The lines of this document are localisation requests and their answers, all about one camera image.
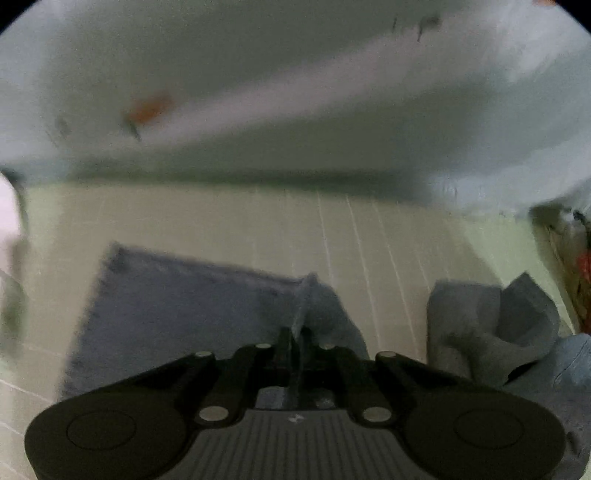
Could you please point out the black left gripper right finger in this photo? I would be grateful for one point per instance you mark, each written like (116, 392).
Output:
(331, 376)

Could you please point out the blue denim jeans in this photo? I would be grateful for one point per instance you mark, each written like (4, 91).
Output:
(152, 309)

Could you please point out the red knitted garment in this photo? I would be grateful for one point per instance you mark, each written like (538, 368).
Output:
(583, 273)

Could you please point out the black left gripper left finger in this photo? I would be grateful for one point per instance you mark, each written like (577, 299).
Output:
(267, 372)

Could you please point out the white shirt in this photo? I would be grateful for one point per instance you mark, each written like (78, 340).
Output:
(11, 223)

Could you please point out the light blue carrot-print sheet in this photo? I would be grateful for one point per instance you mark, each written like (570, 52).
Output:
(481, 106)

